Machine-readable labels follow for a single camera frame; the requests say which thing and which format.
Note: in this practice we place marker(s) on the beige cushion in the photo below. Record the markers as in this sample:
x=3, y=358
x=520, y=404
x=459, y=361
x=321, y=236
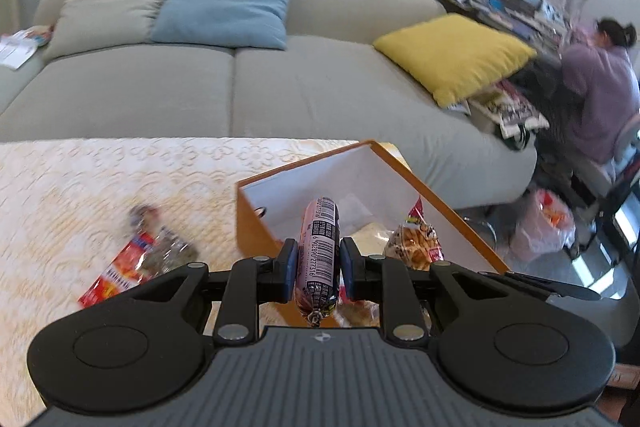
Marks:
x=110, y=2

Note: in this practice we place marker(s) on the red snack packet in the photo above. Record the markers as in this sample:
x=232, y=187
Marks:
x=115, y=277

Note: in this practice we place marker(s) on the printed tote bag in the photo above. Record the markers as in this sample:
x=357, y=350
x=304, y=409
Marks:
x=510, y=112

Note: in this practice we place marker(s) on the waffle snack bag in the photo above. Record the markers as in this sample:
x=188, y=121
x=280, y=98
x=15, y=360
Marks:
x=412, y=247

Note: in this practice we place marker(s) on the white office chair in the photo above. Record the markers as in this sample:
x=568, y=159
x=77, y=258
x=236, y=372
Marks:
x=627, y=137

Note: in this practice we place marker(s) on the grey-green sofa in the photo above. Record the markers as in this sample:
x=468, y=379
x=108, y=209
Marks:
x=300, y=97

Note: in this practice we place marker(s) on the magazine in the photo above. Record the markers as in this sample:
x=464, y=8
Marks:
x=460, y=107

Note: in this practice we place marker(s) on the pink sausage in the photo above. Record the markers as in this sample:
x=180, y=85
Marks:
x=317, y=257

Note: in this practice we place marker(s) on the yellow cushion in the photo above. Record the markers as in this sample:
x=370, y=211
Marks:
x=450, y=52

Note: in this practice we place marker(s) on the pink plastic bag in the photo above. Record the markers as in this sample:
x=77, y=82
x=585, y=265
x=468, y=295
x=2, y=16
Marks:
x=540, y=232

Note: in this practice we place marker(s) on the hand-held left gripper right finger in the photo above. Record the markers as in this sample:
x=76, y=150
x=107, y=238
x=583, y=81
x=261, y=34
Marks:
x=348, y=269

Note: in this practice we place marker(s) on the blue cushion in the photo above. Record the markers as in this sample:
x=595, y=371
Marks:
x=225, y=2

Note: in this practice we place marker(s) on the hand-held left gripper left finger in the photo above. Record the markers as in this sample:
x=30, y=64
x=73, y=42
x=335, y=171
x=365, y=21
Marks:
x=289, y=269

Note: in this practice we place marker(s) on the white booklet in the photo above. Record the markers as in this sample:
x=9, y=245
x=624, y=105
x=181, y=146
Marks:
x=15, y=52

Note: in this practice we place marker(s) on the white lace tablecloth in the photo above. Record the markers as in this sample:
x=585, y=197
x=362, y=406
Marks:
x=100, y=187

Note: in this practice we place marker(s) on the small round candy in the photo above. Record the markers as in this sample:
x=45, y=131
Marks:
x=145, y=216

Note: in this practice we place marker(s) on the clear acrylic side table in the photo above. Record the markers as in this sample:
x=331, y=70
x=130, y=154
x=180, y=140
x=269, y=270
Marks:
x=482, y=232

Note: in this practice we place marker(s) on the orange cardboard box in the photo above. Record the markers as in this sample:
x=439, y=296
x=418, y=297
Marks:
x=255, y=232

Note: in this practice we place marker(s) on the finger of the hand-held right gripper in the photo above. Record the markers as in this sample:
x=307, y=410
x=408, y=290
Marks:
x=565, y=291

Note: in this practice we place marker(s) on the colourful leaflet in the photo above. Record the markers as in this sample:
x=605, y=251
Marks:
x=40, y=34

